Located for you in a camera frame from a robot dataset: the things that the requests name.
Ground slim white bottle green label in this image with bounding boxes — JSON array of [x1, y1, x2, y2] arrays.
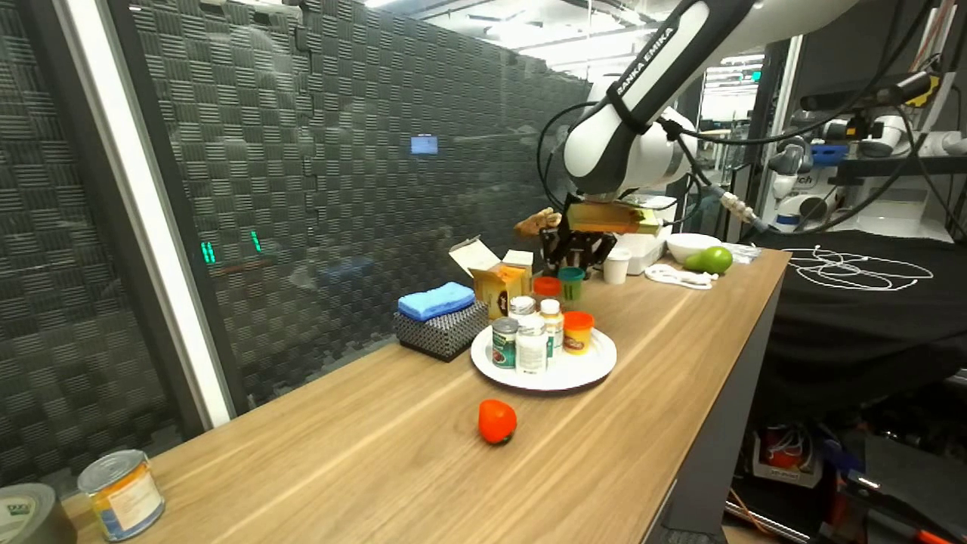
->
[[537, 296, 569, 364]]

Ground blue folded cloth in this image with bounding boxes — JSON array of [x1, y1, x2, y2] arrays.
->
[[395, 277, 477, 328]]

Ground small green labelled jar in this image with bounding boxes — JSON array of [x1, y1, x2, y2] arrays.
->
[[489, 317, 524, 371]]

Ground black covered table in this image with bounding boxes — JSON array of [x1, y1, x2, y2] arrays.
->
[[750, 223, 967, 405]]

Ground white bucket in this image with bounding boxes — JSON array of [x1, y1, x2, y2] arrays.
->
[[615, 194, 680, 273]]

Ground grey foam block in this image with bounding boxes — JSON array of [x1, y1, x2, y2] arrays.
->
[[394, 300, 491, 364]]

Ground red tomato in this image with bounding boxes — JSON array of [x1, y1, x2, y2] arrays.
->
[[475, 397, 524, 447]]

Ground white coiled cable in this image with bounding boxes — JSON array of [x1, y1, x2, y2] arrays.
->
[[787, 245, 938, 296]]

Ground small orange cup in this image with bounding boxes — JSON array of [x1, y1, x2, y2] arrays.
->
[[559, 309, 599, 356]]

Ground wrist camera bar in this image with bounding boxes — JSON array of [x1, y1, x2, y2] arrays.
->
[[563, 198, 663, 240]]

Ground white paper cup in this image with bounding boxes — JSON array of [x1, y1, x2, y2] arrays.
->
[[602, 245, 636, 287]]

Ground brown moose plushie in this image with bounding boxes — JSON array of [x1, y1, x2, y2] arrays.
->
[[511, 205, 569, 248]]

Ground white crumpled paper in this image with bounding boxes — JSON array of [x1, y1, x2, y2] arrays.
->
[[643, 259, 719, 293]]

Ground open yellow cardboard box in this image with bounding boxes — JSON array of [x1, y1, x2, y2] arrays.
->
[[447, 236, 537, 325]]

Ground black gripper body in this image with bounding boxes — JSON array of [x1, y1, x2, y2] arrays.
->
[[541, 227, 620, 264]]

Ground red white box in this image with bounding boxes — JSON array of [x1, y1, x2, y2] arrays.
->
[[751, 420, 825, 494]]

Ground white lab equipment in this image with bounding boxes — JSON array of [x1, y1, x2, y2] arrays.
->
[[758, 110, 967, 242]]

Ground white bowl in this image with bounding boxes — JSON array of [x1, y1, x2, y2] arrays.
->
[[664, 229, 721, 269]]

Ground large white bottle blue label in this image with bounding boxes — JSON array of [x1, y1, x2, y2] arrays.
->
[[515, 313, 548, 377]]

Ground white paper plate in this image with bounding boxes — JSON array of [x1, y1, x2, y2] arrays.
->
[[468, 317, 622, 393]]

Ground tin can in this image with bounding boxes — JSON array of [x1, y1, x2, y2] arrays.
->
[[76, 447, 169, 544]]

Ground green round fruit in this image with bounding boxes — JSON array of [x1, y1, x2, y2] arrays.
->
[[696, 245, 737, 277]]

